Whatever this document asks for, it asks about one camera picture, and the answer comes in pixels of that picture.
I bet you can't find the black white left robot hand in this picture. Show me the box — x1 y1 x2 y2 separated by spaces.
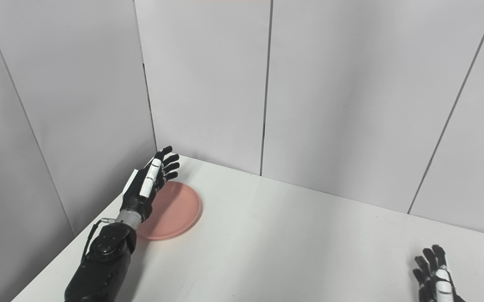
120 146 181 223

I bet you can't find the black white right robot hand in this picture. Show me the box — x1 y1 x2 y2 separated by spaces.
412 245 467 302

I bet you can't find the pink round plate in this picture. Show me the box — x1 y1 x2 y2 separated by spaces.
136 181 202 241

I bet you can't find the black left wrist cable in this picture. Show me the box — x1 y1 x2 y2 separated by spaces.
81 217 118 265

